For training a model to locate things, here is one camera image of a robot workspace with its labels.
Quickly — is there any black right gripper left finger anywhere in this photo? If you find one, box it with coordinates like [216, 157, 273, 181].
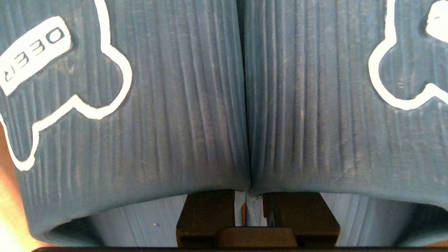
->
[176, 190, 236, 246]

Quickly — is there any brown cardboard shoe box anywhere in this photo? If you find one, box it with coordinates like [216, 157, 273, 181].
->
[0, 122, 32, 245]

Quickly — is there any dark teal slide slipper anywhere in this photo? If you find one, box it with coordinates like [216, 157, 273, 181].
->
[244, 0, 448, 247]
[0, 0, 251, 247]

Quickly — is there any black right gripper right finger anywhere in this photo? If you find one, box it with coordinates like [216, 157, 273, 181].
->
[262, 192, 341, 246]

